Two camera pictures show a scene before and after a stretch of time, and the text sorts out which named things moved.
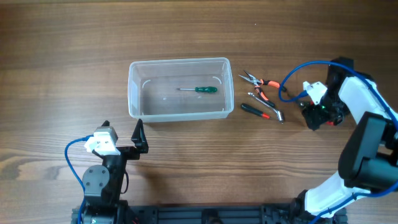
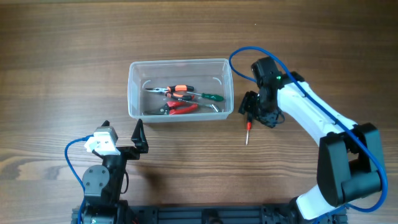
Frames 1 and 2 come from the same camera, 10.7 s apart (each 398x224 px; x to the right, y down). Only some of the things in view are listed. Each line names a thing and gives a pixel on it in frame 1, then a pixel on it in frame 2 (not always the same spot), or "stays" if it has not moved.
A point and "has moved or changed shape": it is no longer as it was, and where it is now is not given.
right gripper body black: [330, 108] to [267, 112]
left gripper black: [140, 142] stays
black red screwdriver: [254, 110] has moved or changed shape
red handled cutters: [305, 104] has moved or changed shape
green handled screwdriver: [202, 89] to [210, 96]
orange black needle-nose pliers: [244, 75] has moved or changed shape
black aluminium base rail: [231, 214] stays
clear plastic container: [148, 101] stays
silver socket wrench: [280, 113] has moved or changed shape
